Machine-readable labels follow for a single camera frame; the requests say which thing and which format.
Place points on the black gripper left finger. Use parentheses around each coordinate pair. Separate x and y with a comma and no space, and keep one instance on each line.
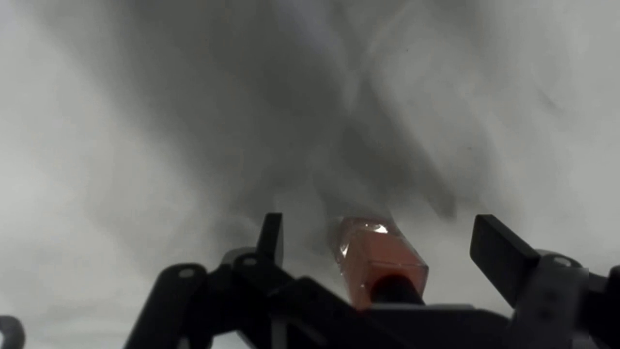
(270,245)

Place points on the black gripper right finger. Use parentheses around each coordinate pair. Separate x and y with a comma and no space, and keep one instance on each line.
(503,257)

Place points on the peach nail polish bottle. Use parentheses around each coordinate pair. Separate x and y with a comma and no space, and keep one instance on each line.
(379,265)

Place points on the white tablecloth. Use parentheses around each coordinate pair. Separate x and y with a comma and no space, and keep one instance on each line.
(136,135)

